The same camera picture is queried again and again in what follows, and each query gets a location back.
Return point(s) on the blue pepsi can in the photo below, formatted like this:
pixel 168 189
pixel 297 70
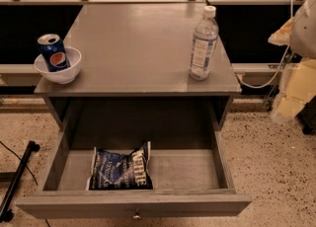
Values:
pixel 52 49

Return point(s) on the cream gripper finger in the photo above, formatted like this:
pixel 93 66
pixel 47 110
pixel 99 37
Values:
pixel 282 35
pixel 297 87

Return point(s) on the grey wooden cabinet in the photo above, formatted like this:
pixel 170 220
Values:
pixel 142 49

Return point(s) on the white bowl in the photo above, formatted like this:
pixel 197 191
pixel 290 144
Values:
pixel 64 76

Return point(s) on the black stand leg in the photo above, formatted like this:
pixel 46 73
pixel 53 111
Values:
pixel 6 213

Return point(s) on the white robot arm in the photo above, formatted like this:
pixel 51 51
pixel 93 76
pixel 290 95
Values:
pixel 303 30

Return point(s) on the open grey drawer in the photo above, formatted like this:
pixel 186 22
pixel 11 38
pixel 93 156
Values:
pixel 187 166

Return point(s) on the round metal drawer knob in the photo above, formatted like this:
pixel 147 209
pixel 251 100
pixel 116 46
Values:
pixel 136 216

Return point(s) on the clear plastic water bottle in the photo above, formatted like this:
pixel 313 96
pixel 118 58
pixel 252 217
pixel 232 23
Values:
pixel 204 42

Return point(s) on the blue chip bag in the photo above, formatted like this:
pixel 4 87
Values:
pixel 112 170

